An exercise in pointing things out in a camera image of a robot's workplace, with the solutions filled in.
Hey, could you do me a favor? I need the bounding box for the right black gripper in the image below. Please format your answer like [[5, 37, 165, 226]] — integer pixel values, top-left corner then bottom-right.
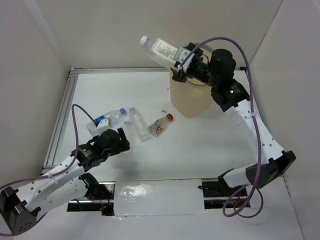
[[171, 41, 219, 87]]

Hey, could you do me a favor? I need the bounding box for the square bottle beige label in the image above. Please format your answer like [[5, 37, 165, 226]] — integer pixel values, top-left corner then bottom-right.
[[139, 35, 178, 69]]

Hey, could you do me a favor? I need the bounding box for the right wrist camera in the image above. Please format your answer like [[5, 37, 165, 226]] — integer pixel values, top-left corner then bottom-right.
[[174, 47, 195, 73]]

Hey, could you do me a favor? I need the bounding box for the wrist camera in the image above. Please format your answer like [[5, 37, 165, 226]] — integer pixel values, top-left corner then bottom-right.
[[174, 47, 195, 73], [90, 117, 112, 137]]

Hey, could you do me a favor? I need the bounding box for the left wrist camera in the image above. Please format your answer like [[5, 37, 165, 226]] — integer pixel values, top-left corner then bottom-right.
[[90, 117, 112, 137]]

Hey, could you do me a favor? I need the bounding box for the beige mesh waste bin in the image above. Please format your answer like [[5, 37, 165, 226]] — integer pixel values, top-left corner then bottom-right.
[[168, 42, 229, 118]]

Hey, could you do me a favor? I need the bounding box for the clear bottle middle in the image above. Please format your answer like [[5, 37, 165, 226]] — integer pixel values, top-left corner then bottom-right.
[[129, 106, 151, 142]]

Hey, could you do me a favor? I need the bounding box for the white front cover panel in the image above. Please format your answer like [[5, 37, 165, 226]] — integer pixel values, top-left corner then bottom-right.
[[113, 179, 206, 217]]

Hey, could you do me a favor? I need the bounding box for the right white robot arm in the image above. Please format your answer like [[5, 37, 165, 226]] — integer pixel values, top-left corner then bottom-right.
[[171, 43, 296, 196]]

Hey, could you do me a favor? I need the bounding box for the red cap dirty bottle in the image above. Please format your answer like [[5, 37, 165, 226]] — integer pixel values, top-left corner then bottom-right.
[[148, 113, 174, 137]]

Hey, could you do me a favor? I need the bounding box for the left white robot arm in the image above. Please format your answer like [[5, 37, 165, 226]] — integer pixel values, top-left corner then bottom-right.
[[0, 128, 130, 236]]

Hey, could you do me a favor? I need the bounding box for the blue cap labelled bottle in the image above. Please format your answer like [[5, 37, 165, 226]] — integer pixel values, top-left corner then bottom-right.
[[86, 108, 127, 136]]

